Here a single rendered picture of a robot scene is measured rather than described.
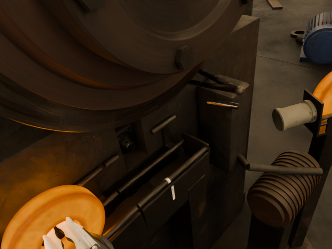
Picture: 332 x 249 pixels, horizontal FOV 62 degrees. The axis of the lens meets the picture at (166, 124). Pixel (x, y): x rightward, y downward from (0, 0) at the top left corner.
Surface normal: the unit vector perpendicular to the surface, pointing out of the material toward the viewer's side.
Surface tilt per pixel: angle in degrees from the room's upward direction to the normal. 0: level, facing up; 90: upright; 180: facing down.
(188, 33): 22
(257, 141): 0
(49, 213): 88
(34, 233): 88
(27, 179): 90
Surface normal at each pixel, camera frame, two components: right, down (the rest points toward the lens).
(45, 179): 0.71, 0.36
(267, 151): -0.11, -0.79
